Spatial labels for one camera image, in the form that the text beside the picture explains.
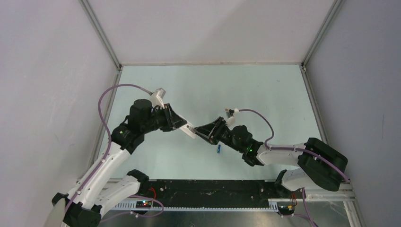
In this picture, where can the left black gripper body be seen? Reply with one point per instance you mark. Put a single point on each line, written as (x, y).
(165, 123)

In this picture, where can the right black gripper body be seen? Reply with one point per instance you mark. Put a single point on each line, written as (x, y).
(223, 134)

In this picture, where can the white AC remote control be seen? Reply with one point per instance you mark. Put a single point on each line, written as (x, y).
(188, 129)

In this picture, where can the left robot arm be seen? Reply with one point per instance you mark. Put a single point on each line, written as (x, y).
(87, 202)

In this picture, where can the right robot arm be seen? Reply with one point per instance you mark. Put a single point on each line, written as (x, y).
(315, 162)

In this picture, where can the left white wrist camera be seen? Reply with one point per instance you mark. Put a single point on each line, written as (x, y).
(157, 98)

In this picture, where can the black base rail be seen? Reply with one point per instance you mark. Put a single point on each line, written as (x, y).
(211, 195)

